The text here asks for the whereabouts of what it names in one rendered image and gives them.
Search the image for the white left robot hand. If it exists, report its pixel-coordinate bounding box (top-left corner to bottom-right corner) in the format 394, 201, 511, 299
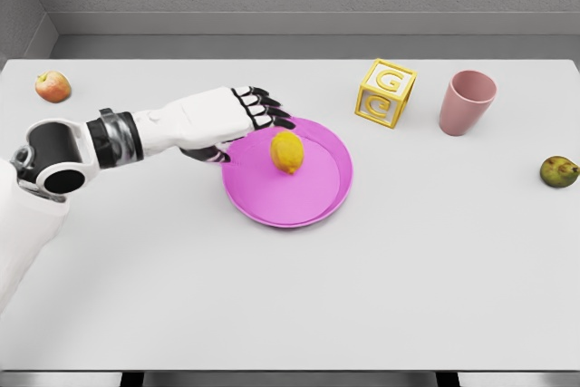
177, 85, 297, 166

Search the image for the yellow lemon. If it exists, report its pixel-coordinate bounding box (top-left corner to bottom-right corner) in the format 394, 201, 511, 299
270, 130, 305, 176

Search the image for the pink plate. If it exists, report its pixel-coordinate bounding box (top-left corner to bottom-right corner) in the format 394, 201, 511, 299
220, 116, 354, 229

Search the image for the red apple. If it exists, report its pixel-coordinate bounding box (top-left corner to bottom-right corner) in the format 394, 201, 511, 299
34, 70, 73, 104

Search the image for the yellow letter block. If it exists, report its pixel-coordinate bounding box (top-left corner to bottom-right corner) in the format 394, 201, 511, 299
353, 58, 418, 131

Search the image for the pink cup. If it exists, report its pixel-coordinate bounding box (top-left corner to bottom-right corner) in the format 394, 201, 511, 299
439, 70, 498, 138

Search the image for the green pear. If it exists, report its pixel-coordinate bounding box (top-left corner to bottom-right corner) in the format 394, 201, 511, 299
538, 155, 580, 189

